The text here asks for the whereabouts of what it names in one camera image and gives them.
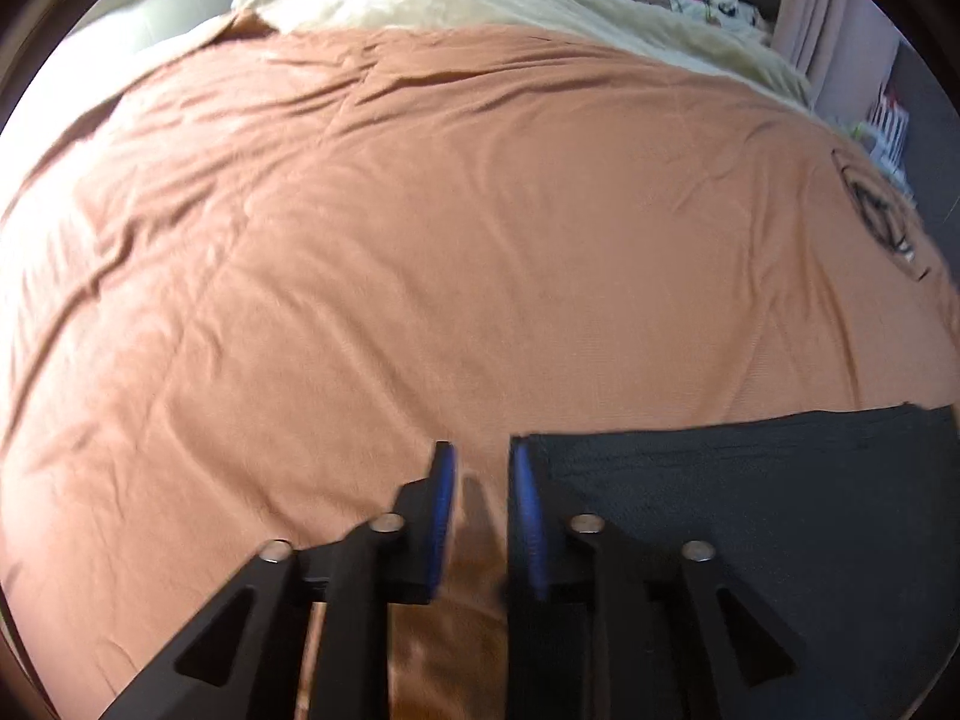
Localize cream fleece blanket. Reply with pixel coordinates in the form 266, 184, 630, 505
231, 0, 815, 110

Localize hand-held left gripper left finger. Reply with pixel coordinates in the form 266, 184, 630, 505
97, 441, 457, 720

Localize pink curtain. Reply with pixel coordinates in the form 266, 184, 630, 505
772, 0, 901, 113

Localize striped bag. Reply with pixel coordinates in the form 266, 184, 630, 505
870, 90, 912, 166

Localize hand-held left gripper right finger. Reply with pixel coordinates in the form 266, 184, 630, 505
508, 433, 875, 720

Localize black pants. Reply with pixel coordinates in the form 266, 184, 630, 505
525, 403, 960, 720

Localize orange bed sheet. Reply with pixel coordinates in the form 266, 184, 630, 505
0, 13, 960, 720

